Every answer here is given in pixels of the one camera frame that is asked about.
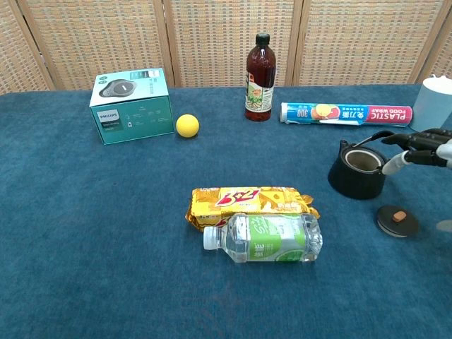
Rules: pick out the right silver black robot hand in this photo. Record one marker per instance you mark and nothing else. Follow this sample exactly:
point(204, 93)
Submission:
point(423, 148)

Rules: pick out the black teapot lid orange knob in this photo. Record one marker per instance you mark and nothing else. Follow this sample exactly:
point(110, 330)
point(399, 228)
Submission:
point(397, 220)

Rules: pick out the white translucent squeeze bottle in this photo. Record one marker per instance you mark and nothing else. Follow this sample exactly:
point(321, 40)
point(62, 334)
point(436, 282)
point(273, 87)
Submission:
point(432, 102)

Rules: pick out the blue plastic food wrap box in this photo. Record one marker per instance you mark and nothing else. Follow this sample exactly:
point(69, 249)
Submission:
point(346, 114)

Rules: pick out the dark brown drink bottle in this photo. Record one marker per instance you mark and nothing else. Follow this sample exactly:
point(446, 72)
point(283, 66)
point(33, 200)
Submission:
point(260, 84)

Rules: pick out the clear water bottle green label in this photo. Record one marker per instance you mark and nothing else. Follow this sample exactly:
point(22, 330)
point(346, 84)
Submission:
point(268, 240)

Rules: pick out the yellow biscuit pack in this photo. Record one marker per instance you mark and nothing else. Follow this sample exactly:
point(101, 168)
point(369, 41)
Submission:
point(243, 203)

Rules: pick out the woven wooden folding screen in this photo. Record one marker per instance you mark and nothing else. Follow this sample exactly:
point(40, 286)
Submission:
point(226, 35)

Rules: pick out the yellow ball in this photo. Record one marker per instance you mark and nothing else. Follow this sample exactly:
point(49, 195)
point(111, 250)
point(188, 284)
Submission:
point(188, 125)

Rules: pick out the teal white Philips box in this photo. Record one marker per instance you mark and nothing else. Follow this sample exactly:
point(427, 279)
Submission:
point(134, 116)

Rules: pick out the blue table cloth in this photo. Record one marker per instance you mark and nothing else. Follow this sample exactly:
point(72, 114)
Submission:
point(106, 229)

